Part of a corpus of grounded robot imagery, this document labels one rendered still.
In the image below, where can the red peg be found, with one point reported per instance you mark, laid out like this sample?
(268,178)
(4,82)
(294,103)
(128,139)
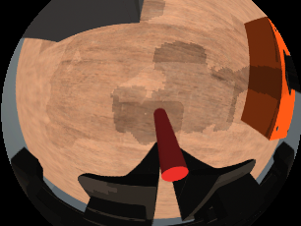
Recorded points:
(171,161)

